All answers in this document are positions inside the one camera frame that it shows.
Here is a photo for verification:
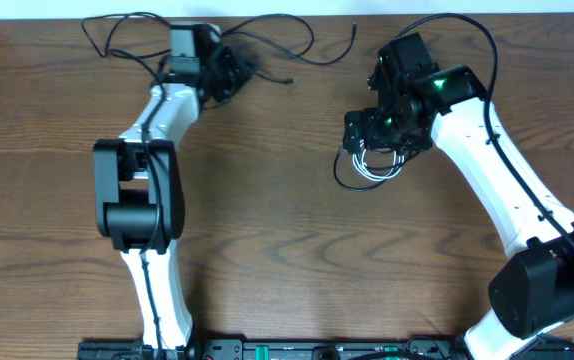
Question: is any white usb cable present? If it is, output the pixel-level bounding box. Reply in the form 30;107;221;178
351;144;406;182

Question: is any thin black usb cable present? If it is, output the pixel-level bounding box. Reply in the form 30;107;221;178
80;11;358;85

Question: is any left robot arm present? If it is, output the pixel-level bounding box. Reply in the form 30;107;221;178
93;22;255;359

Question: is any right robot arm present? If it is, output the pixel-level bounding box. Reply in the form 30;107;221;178
342;33;574;359

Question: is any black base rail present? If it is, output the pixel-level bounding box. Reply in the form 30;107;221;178
76;338;574;360

